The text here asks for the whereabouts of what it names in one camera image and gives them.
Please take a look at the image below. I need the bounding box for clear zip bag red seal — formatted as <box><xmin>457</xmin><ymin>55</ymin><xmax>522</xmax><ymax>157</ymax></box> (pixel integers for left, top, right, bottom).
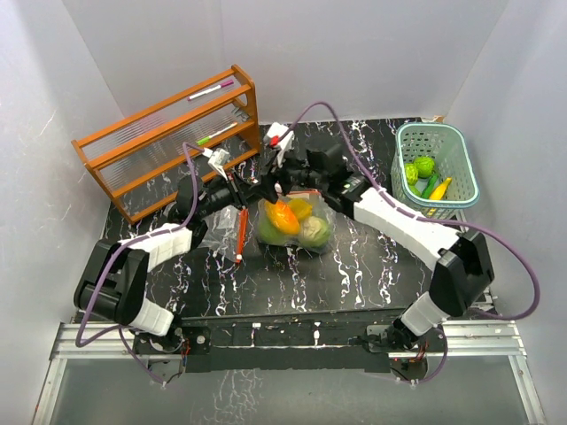
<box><xmin>199</xmin><ymin>206</ymin><xmax>249</xmax><ymax>264</ymax></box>

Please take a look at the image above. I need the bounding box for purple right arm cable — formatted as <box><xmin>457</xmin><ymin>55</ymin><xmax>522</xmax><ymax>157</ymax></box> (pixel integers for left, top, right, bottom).
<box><xmin>274</xmin><ymin>101</ymin><xmax>541</xmax><ymax>384</ymax></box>

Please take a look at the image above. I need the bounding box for pink capped white marker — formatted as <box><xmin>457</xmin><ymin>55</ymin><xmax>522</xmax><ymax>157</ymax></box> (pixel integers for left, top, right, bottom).
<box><xmin>187</xmin><ymin>80</ymin><xmax>234</xmax><ymax>101</ymax></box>

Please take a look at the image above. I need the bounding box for aluminium frame rail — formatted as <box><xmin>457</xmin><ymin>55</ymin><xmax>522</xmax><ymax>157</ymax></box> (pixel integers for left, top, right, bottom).
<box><xmin>33</xmin><ymin>312</ymin><xmax>547</xmax><ymax>424</ymax></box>

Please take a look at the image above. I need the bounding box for green fake cabbage left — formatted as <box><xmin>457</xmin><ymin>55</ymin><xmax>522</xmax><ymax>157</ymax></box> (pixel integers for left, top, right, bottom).
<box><xmin>257</xmin><ymin>215</ymin><xmax>285</xmax><ymax>245</ymax></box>

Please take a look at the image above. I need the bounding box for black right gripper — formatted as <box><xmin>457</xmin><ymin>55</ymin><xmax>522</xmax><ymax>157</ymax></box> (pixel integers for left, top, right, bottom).
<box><xmin>250</xmin><ymin>144</ymin><xmax>327</xmax><ymax>204</ymax></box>

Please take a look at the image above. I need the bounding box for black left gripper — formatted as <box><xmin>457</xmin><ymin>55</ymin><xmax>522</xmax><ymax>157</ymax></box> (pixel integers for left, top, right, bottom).
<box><xmin>197</xmin><ymin>170</ymin><xmax>263</xmax><ymax>220</ymax></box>

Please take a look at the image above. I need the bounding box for yellow fake banana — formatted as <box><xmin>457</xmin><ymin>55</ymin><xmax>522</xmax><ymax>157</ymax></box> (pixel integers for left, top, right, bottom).
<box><xmin>429</xmin><ymin>177</ymin><xmax>453</xmax><ymax>201</ymax></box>

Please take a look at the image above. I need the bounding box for bumpy green fake fruit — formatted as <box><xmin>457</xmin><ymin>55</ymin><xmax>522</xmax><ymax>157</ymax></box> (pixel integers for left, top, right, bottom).
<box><xmin>404</xmin><ymin>163</ymin><xmax>419</xmax><ymax>186</ymax></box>

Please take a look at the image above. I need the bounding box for green fake cabbage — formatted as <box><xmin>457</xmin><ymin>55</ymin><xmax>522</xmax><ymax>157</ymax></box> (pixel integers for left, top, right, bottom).
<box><xmin>298</xmin><ymin>216</ymin><xmax>330</xmax><ymax>248</ymax></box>
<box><xmin>257</xmin><ymin>215</ymin><xmax>285</xmax><ymax>245</ymax></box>

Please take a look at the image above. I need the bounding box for dark green fake cucumber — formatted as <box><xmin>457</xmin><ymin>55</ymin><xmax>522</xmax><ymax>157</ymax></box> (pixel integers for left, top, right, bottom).
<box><xmin>420</xmin><ymin>174</ymin><xmax>439</xmax><ymax>199</ymax></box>

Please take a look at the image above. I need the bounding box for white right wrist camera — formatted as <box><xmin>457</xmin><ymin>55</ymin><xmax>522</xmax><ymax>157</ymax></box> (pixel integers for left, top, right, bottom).
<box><xmin>263</xmin><ymin>122</ymin><xmax>295</xmax><ymax>167</ymax></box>

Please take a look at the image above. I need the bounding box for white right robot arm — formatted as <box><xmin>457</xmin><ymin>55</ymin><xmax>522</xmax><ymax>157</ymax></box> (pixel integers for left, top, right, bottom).
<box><xmin>259</xmin><ymin>148</ymin><xmax>494</xmax><ymax>352</ymax></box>

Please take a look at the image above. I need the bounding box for orange fake fruit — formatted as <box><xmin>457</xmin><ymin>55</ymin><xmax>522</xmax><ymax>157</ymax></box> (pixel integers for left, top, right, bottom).
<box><xmin>264</xmin><ymin>200</ymin><xmax>300</xmax><ymax>236</ymax></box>

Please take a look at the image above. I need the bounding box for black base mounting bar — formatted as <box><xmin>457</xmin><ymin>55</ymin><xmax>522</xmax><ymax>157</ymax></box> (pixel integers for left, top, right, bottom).
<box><xmin>134</xmin><ymin>308</ymin><xmax>448</xmax><ymax>375</ymax></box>

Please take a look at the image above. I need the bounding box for orange wooden shelf rack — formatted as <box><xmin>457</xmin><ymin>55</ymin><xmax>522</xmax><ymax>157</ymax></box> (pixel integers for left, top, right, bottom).
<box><xmin>72</xmin><ymin>65</ymin><xmax>262</xmax><ymax>224</ymax></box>

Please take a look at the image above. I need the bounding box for yellow fake fruit piece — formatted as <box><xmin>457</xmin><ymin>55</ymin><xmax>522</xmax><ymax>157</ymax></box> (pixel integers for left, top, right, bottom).
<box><xmin>288</xmin><ymin>198</ymin><xmax>313</xmax><ymax>221</ymax></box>

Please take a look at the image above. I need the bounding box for green capped white marker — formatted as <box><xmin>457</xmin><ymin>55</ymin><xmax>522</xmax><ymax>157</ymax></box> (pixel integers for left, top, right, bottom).
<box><xmin>197</xmin><ymin>121</ymin><xmax>238</xmax><ymax>146</ymax></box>

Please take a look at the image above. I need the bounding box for teal plastic basket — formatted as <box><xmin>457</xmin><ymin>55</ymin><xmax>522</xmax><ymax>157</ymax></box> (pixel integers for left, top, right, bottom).
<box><xmin>391</xmin><ymin>122</ymin><xmax>479</xmax><ymax>219</ymax></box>

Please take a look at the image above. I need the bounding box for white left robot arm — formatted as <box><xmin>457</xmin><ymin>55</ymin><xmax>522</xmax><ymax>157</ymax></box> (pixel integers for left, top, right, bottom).
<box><xmin>74</xmin><ymin>173</ymin><xmax>277</xmax><ymax>353</ymax></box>

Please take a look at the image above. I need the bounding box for green fake cabbage right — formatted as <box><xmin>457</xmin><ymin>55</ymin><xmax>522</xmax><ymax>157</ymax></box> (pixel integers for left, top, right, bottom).
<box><xmin>298</xmin><ymin>216</ymin><xmax>330</xmax><ymax>248</ymax></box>

